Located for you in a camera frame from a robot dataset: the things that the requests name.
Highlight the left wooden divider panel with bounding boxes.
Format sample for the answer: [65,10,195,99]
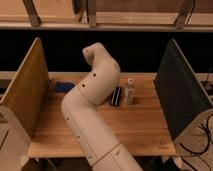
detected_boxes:
[0,38,49,143]

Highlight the blue sponge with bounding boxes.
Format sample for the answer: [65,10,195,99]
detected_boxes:
[55,82,75,93]

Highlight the black cables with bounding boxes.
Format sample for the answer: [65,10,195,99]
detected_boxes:
[179,111,213,171]

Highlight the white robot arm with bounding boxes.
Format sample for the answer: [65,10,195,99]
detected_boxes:
[61,43,143,171]

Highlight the small clear bottle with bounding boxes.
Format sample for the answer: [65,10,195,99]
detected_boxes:
[125,78,135,104]

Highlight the right dark divider panel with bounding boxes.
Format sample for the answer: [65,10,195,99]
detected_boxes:
[154,39,213,141]

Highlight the wooden upper shelf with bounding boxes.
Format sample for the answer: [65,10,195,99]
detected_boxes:
[0,0,213,32]

